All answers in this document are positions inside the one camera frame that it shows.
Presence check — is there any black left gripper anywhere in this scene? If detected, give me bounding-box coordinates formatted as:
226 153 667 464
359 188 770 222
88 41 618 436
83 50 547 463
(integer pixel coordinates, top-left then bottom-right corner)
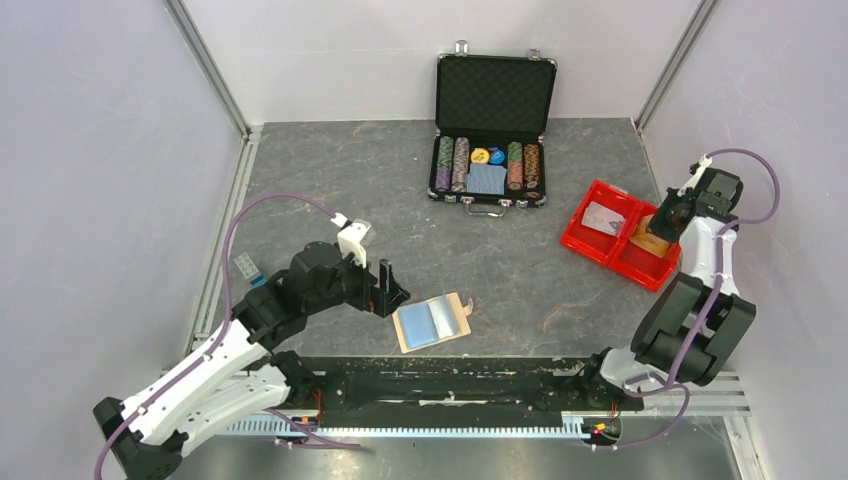
306 244 410 317

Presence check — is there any beige leather card holder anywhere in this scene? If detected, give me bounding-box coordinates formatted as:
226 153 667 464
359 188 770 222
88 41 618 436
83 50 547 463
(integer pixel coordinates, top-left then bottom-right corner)
392 292 474 354

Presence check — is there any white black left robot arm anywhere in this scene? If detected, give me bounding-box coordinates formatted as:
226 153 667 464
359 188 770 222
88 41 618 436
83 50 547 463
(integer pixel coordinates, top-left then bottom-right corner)
93 242 410 479

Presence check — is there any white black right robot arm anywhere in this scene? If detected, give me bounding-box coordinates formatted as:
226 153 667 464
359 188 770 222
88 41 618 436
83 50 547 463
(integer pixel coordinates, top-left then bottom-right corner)
577 166 756 408

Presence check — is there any white card in bin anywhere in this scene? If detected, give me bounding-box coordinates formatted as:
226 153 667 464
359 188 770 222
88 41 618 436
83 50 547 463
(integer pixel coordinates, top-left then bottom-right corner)
580 201 626 237

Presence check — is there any blue playing card deck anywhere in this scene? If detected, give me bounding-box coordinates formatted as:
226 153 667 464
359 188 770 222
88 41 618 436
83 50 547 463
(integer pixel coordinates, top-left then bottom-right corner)
466 163 507 195

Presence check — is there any red double plastic bin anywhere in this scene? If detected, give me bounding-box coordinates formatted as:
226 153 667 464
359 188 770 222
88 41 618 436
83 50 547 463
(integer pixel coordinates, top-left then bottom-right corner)
560 179 681 292

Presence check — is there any green purple chip row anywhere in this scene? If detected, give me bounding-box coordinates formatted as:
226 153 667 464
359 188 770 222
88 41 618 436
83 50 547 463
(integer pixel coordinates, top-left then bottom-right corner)
435 136 454 192

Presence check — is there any pink white chip row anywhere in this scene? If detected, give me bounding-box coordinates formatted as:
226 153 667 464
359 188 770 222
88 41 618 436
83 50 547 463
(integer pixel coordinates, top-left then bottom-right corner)
451 137 470 192

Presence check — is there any yellow dealer chip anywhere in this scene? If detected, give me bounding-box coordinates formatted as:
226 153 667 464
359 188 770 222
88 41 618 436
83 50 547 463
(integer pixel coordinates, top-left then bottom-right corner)
470 148 491 164

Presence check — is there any orange brown chip row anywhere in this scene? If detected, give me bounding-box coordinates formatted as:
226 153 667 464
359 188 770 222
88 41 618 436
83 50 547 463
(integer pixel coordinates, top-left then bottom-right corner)
523 144 540 198

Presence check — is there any green orange chip row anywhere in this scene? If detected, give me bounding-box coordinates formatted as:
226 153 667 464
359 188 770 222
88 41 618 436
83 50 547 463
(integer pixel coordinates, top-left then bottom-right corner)
507 142 524 191

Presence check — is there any blue dealer chip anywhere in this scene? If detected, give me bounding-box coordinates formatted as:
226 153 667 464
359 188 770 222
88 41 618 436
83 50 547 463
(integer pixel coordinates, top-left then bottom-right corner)
488 148 506 165

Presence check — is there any black poker chip case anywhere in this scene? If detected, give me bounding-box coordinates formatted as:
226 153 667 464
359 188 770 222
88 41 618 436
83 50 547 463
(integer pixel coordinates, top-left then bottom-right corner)
426 39 558 218

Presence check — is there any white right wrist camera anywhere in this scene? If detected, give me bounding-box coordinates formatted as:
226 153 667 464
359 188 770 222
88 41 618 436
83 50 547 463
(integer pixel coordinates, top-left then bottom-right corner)
677 155 712 197

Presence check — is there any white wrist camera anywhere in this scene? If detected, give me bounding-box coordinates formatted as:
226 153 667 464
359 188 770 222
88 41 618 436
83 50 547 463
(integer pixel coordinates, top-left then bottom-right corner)
677 155 712 197
331 212 376 267

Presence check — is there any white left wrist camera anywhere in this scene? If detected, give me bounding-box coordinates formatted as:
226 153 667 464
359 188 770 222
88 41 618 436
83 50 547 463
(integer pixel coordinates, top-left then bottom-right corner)
331 212 376 267

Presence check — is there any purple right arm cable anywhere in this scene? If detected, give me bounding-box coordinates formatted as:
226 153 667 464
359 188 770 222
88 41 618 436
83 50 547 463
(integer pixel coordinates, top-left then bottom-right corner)
589 148 782 452

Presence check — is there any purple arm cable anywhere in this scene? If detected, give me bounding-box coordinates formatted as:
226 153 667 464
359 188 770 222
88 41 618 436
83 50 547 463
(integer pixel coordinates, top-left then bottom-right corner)
589 148 782 452
93 193 349 480

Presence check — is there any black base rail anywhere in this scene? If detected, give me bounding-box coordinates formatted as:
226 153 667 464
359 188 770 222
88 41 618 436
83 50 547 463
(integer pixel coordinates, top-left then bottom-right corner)
281 354 644 429

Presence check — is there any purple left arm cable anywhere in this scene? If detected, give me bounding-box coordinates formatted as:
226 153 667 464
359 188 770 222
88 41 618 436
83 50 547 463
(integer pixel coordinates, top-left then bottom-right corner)
93 193 349 480

